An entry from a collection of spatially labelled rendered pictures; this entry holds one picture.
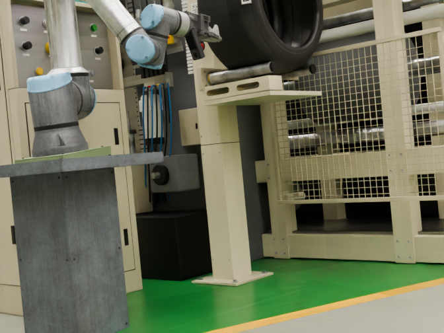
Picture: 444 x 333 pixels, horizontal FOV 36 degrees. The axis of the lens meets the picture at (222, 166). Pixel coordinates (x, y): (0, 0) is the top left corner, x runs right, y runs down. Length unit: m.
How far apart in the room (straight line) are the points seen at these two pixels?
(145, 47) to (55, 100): 0.34
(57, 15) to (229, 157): 1.01
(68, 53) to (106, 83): 0.60
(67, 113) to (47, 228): 0.39
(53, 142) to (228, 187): 0.99
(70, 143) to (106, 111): 0.72
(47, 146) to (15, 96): 0.50
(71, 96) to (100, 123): 0.63
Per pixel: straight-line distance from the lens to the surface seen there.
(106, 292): 2.35
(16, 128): 2.75
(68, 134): 2.31
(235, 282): 2.97
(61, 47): 2.50
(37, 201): 2.30
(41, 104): 2.31
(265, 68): 2.73
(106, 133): 2.97
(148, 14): 2.42
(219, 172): 3.01
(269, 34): 2.73
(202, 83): 2.91
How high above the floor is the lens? 0.57
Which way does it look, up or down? 1 degrees down
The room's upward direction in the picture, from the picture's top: 5 degrees counter-clockwise
